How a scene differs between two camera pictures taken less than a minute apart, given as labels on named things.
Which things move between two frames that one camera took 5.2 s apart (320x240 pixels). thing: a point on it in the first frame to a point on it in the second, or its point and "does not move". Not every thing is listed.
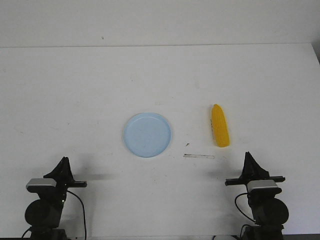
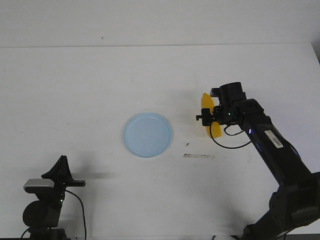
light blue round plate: x=147 y=134 does not move
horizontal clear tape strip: x=199 y=156 does not move
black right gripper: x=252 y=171 to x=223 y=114
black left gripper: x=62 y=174 does not move
